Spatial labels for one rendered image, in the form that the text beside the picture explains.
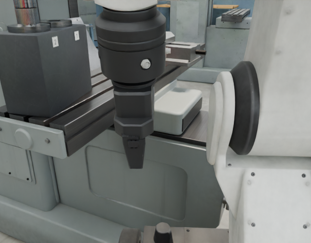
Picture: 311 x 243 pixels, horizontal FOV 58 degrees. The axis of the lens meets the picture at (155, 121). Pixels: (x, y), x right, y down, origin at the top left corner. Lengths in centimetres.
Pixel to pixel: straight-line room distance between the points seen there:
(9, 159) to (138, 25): 126
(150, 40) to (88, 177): 105
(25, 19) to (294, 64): 55
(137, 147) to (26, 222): 124
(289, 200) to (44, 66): 54
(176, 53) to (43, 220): 98
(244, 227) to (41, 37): 53
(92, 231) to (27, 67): 89
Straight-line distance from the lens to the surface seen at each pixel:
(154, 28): 34
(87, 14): 678
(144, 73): 36
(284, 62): 37
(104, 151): 120
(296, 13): 36
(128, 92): 37
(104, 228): 139
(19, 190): 161
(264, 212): 48
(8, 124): 76
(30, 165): 144
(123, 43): 34
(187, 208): 115
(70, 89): 76
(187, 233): 81
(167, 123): 100
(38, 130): 69
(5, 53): 71
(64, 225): 144
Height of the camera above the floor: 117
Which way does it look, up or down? 25 degrees down
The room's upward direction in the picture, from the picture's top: straight up
